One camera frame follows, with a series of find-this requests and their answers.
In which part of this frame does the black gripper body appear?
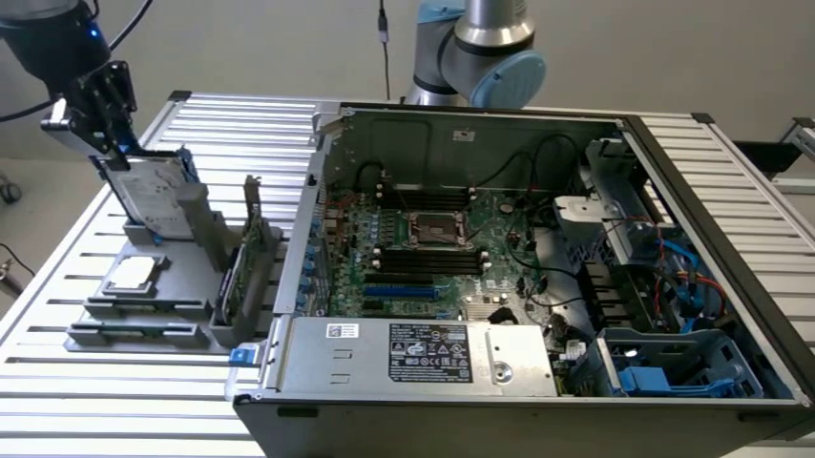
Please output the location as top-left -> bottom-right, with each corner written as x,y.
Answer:
0,12 -> 115,93

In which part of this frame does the hard disk with blue rails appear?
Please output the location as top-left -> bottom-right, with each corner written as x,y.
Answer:
94,148 -> 198,240

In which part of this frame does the blue-grey disk bay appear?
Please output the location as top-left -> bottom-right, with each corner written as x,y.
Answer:
593,325 -> 776,400

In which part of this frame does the grey caster wheel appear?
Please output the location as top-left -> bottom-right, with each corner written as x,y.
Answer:
0,172 -> 23,205

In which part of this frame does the silver CPU chip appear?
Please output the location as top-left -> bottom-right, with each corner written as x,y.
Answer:
103,255 -> 170,293

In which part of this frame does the green graphics card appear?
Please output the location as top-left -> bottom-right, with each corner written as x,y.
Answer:
213,174 -> 281,331

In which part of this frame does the grey parts rack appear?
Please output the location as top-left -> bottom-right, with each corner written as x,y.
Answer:
62,183 -> 286,355

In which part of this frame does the blue case latch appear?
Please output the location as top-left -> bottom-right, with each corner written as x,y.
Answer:
229,343 -> 259,369

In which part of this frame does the metal CPU socket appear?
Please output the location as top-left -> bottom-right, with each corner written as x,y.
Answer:
396,208 -> 476,250

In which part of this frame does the black expansion slot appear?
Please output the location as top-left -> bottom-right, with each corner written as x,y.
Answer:
364,273 -> 436,286
361,297 -> 448,311

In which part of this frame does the blue expansion slot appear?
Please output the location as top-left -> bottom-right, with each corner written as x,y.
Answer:
361,284 -> 441,298

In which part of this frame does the silver power supply unit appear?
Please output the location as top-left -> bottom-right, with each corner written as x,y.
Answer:
258,316 -> 561,400

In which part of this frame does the green motherboard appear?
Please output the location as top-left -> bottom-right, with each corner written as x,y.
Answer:
309,186 -> 598,397

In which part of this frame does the silver chipset heatsink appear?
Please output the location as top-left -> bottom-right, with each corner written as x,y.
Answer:
460,298 -> 530,326

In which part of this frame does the silver metal drive cage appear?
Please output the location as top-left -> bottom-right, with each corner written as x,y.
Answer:
550,136 -> 673,269

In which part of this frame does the black open PC case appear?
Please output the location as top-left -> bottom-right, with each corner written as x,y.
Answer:
230,100 -> 815,458

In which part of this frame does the aluminium side table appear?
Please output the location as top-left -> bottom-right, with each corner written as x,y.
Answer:
729,115 -> 815,196

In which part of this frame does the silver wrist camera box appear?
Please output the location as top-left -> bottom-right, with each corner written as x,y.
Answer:
39,97 -> 98,156

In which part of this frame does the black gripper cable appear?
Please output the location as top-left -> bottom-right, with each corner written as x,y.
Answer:
105,0 -> 154,52

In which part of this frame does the black floor cable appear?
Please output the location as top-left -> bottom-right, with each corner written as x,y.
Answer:
0,241 -> 38,293

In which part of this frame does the hanging black USB cable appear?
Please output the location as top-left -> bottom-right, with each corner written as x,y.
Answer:
377,0 -> 392,104

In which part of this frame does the short black wire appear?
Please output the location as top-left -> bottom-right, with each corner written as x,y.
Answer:
353,161 -> 384,193

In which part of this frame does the long black wire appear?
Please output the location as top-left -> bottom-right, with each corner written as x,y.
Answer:
474,135 -> 581,193

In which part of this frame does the thin black wire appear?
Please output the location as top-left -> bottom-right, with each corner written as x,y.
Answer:
506,232 -> 577,306

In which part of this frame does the blue data wire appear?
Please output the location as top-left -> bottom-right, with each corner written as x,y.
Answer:
656,237 -> 702,336

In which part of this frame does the red power wire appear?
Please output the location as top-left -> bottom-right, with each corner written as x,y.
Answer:
693,274 -> 725,309

